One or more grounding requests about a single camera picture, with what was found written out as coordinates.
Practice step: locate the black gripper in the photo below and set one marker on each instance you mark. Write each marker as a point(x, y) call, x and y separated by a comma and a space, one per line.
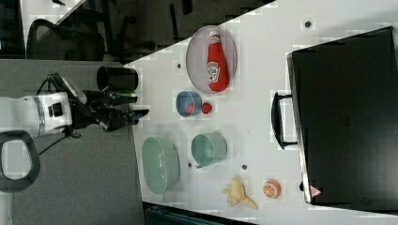
point(96, 107)

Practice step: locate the red ketchup bottle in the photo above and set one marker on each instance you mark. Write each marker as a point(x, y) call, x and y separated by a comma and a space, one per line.
point(217, 71)

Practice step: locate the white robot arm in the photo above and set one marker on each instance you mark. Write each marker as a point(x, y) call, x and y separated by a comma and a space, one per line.
point(25, 118)

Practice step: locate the black cylindrical container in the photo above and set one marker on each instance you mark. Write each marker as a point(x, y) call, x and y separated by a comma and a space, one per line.
point(117, 79)

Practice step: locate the blue cup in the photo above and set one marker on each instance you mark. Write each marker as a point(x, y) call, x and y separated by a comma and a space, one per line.
point(184, 98)

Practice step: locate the green oval colander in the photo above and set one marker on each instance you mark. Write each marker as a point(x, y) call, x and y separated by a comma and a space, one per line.
point(160, 164)

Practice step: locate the red item inside cup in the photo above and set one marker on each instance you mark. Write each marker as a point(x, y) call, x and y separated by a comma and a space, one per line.
point(190, 108)

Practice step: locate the red toy strawberry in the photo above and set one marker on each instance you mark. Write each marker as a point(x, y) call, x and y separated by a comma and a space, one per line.
point(206, 108)

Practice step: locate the green mug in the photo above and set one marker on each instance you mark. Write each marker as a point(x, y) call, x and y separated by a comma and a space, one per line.
point(208, 149)

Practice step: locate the black office chair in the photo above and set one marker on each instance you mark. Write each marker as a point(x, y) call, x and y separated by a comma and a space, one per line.
point(48, 41)

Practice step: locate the dark blue bin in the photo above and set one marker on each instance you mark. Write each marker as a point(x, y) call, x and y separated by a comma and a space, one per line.
point(156, 214)

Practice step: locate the peeled toy banana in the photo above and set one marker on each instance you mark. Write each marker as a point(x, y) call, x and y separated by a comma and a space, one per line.
point(236, 194)

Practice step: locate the toy orange half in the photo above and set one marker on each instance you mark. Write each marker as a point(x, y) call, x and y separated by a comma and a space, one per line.
point(272, 189)

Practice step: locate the black toaster oven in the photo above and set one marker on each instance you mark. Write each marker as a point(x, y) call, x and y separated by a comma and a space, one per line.
point(344, 96)

